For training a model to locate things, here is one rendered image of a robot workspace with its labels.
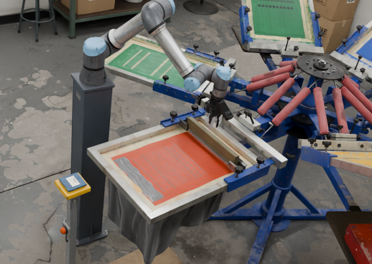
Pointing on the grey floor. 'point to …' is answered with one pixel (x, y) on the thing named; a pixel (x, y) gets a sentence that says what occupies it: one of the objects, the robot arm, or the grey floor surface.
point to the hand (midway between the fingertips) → (214, 127)
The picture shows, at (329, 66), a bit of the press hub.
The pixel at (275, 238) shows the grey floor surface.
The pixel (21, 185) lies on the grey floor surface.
